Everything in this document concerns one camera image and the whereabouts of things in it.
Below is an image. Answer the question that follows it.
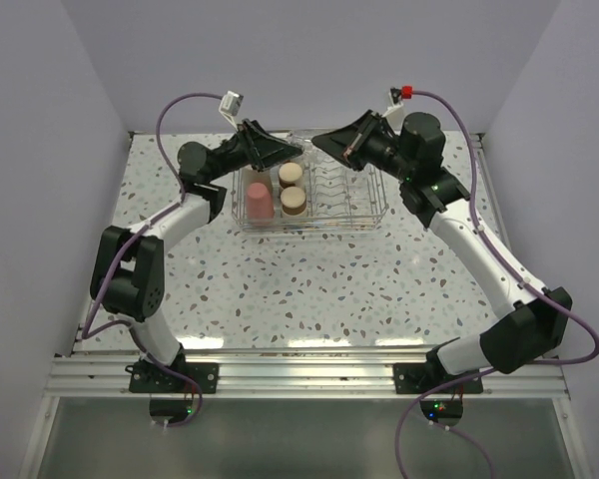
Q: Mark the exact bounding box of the red plastic cup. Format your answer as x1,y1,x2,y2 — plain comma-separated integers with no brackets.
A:
246,183,275,221

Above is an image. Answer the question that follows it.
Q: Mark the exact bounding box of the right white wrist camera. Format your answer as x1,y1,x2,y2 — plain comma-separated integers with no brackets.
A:
382,85,413,123

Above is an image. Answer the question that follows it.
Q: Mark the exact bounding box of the beige plastic cup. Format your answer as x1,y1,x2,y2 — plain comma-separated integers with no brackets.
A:
247,167,273,192

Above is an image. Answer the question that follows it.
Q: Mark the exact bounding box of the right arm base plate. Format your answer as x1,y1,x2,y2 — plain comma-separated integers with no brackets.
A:
392,362,484,395

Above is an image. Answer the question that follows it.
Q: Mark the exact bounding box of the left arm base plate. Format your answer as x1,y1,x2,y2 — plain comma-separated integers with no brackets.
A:
125,360,220,394

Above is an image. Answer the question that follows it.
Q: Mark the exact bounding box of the steel cup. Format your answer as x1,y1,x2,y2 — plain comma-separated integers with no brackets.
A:
280,187,307,218
278,162,303,189

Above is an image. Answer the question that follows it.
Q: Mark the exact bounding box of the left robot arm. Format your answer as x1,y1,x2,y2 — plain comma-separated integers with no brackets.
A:
81,120,302,392

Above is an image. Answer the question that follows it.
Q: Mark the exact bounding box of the clear glass cup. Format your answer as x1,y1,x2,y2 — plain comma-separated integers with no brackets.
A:
287,129,329,168
346,165,376,189

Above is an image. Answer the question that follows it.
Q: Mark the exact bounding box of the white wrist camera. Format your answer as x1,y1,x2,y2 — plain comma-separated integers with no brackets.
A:
218,90,244,129
382,85,413,123

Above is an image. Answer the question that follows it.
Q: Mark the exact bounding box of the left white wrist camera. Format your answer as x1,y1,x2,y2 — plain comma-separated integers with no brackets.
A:
218,90,244,129

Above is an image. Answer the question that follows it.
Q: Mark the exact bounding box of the wire dish rack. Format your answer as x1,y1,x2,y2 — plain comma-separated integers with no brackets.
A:
232,157,388,234

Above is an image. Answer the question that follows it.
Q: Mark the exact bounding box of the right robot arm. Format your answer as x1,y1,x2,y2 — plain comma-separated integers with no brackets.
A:
311,111,572,392

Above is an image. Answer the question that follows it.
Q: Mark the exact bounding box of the aluminium front rail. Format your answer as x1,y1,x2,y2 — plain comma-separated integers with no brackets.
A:
43,347,573,399

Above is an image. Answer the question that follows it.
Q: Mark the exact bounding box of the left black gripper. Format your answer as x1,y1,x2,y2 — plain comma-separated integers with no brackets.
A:
209,119,303,183

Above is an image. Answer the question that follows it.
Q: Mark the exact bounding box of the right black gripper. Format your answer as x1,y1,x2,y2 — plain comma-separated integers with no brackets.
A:
312,110,415,182

